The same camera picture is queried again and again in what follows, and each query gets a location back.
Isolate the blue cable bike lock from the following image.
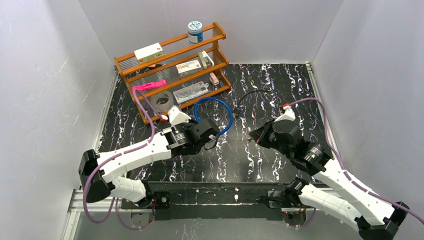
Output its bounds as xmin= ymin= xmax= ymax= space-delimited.
xmin=193 ymin=96 xmax=234 ymax=142

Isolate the black cable padlock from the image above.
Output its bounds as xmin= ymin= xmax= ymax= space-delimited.
xmin=232 ymin=89 xmax=272 ymax=118

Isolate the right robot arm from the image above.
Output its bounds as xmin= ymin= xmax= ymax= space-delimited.
xmin=249 ymin=120 xmax=408 ymax=240

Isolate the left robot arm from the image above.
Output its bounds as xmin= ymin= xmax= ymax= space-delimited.
xmin=78 ymin=119 xmax=220 ymax=205

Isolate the packaged item bottom shelf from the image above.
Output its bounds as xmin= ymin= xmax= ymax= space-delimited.
xmin=173 ymin=81 xmax=209 ymax=104

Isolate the clear tape roll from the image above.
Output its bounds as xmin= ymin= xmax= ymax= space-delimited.
xmin=150 ymin=90 xmax=174 ymax=113

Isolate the white box middle shelf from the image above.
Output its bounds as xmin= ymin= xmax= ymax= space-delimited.
xmin=176 ymin=59 xmax=203 ymax=77

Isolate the white box shelf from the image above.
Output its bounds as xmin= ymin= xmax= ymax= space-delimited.
xmin=176 ymin=59 xmax=203 ymax=77
xmin=134 ymin=42 xmax=165 ymax=64

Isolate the pink plastic tool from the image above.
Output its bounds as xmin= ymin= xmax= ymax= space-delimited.
xmin=131 ymin=79 xmax=167 ymax=91

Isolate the orange wooden shelf rack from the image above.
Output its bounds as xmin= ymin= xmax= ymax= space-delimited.
xmin=114 ymin=22 xmax=231 ymax=109

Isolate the white box top shelf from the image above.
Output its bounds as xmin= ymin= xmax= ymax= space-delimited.
xmin=134 ymin=42 xmax=165 ymax=64

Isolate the blue lidded jar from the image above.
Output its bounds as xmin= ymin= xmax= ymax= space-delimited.
xmin=187 ymin=21 xmax=203 ymax=44

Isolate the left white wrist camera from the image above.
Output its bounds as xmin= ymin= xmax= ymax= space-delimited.
xmin=160 ymin=105 xmax=192 ymax=126

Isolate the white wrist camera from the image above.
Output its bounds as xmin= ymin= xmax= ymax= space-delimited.
xmin=274 ymin=103 xmax=296 ymax=122
xmin=160 ymin=105 xmax=192 ymax=126

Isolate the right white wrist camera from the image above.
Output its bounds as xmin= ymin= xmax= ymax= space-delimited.
xmin=274 ymin=103 xmax=296 ymax=122

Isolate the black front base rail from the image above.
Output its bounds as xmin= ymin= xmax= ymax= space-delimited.
xmin=149 ymin=181 xmax=312 ymax=221

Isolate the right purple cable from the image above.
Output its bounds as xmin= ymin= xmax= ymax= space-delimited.
xmin=283 ymin=97 xmax=424 ymax=225

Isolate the purple cable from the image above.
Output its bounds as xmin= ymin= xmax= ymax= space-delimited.
xmin=82 ymin=88 xmax=168 ymax=231
xmin=283 ymin=97 xmax=424 ymax=225

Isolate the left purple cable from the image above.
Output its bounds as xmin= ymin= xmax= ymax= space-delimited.
xmin=82 ymin=88 xmax=168 ymax=231

